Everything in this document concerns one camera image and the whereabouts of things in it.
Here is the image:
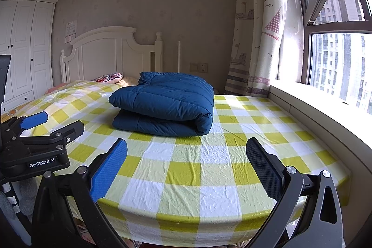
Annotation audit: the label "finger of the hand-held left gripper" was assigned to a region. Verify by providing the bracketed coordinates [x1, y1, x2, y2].
[43, 120, 85, 150]
[0, 111, 49, 147]

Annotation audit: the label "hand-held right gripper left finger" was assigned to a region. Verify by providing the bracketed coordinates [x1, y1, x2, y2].
[31, 138, 128, 248]

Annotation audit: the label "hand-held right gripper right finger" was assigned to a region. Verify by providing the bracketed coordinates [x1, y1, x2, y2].
[246, 137, 345, 248]

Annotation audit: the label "blue quilted jacket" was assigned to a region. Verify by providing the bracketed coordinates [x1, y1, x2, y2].
[108, 72, 215, 137]

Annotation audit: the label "orange floral blanket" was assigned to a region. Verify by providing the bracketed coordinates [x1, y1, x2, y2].
[0, 82, 70, 122]

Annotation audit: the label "black panel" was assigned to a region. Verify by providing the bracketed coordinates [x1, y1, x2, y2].
[0, 55, 12, 109]

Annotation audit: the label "yellow checked bed sheet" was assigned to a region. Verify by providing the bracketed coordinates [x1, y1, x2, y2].
[0, 80, 351, 243]

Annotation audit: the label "colourful patterned pillow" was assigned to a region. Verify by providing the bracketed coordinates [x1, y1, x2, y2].
[92, 73, 124, 84]

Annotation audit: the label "person's plaid pants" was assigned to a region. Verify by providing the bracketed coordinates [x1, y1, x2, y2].
[73, 219, 98, 246]

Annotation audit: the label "white wardrobe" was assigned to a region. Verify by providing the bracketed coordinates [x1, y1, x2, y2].
[0, 0, 59, 109]

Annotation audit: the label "white bed headboard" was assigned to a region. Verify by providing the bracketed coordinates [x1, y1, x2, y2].
[60, 26, 163, 84]

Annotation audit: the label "beige window sill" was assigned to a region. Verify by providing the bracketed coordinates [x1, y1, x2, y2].
[269, 85, 372, 248]

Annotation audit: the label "dark framed window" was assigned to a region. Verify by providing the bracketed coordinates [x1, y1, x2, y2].
[284, 0, 372, 115]

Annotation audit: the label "sailboat print curtain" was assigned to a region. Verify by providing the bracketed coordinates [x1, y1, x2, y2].
[224, 0, 303, 96]

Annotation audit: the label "paper wall notice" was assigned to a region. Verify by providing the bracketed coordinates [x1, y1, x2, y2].
[65, 20, 79, 44]

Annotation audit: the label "wall outlet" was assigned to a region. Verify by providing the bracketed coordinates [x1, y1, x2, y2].
[189, 63, 209, 73]

